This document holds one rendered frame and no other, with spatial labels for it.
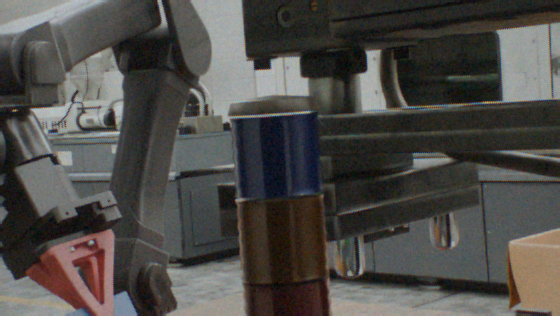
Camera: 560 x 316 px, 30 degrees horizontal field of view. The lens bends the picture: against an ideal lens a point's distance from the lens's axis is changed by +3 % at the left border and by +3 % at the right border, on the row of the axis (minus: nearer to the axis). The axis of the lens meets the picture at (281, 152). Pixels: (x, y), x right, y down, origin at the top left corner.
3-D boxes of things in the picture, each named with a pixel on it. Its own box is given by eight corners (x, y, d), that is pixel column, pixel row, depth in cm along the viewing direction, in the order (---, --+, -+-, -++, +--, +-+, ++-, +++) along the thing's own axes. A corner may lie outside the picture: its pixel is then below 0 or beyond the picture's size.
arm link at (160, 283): (147, 265, 106) (178, 256, 111) (77, 265, 110) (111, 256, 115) (151, 328, 106) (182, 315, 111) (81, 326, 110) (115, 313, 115)
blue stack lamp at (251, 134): (273, 188, 47) (268, 114, 47) (341, 188, 45) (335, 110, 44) (216, 198, 44) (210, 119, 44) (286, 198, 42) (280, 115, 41)
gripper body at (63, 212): (62, 226, 89) (23, 150, 90) (8, 276, 95) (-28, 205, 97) (122, 207, 93) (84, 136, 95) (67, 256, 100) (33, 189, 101)
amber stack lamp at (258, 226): (279, 264, 47) (273, 191, 47) (347, 269, 45) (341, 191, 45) (222, 280, 44) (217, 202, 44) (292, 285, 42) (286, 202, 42)
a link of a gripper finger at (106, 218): (101, 314, 87) (51, 216, 89) (59, 347, 92) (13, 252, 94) (162, 289, 92) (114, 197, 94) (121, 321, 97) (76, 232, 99)
